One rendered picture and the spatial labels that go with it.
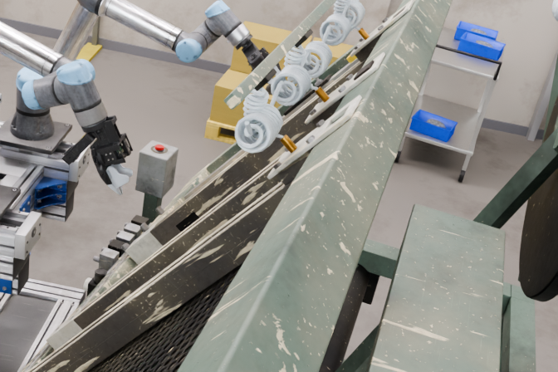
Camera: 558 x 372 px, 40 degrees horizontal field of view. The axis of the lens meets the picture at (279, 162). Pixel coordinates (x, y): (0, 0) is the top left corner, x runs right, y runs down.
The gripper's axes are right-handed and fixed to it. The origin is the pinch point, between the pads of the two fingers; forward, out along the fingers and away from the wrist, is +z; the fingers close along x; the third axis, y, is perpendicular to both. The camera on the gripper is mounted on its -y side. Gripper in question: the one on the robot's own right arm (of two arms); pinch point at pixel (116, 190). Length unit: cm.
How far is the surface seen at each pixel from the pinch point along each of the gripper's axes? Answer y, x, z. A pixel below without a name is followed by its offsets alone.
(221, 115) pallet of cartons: -57, 300, 99
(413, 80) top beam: 82, -24, -20
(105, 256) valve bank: -36, 45, 43
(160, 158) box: -23, 91, 32
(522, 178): 99, -18, 11
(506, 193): 95, -18, 14
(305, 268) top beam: 67, -100, -30
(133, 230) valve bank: -32, 63, 45
